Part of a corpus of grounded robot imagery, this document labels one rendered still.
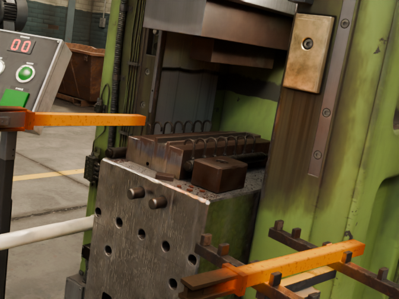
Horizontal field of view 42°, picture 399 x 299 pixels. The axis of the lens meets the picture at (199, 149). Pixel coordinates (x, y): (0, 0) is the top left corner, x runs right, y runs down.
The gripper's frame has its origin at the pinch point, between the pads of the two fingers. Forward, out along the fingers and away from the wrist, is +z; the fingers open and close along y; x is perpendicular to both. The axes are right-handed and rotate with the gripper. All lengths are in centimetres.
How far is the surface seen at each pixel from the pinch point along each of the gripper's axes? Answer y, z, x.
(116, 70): -34, 56, 6
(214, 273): 47.2, 8.1, -13.7
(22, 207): -201, 134, -108
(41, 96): -39, 33, -3
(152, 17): -9, 44, 23
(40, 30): -801, 527, -18
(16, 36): -56, 35, 12
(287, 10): 12, 72, 30
